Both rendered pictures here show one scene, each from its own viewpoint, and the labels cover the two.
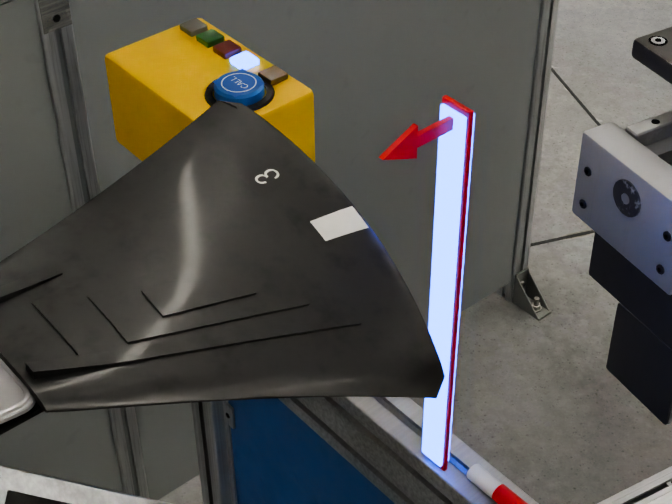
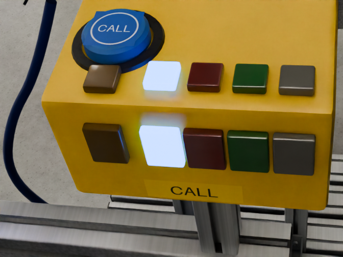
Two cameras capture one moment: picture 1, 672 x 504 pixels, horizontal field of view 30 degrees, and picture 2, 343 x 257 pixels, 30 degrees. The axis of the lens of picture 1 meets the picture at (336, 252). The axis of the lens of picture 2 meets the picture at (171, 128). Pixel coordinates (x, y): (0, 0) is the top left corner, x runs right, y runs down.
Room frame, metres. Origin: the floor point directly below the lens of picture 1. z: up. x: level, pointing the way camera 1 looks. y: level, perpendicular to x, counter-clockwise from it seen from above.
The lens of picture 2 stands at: (1.11, -0.06, 1.31)
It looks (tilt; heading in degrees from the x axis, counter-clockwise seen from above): 48 degrees down; 149
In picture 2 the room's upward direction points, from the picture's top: 12 degrees counter-clockwise
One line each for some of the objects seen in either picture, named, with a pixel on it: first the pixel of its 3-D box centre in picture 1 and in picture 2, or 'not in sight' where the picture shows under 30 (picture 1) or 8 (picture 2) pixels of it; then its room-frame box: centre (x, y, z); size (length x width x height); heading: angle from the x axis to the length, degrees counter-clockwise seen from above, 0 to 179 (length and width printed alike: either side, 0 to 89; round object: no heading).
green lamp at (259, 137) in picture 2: not in sight; (248, 151); (0.94, 0.09, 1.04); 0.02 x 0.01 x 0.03; 40
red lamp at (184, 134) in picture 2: not in sight; (205, 149); (0.92, 0.07, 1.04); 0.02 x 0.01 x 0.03; 40
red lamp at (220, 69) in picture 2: (227, 49); (205, 77); (0.91, 0.09, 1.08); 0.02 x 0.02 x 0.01; 40
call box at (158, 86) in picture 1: (211, 122); (201, 104); (0.88, 0.10, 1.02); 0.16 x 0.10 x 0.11; 40
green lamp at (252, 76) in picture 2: (210, 38); (250, 78); (0.93, 0.10, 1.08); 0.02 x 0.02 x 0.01; 40
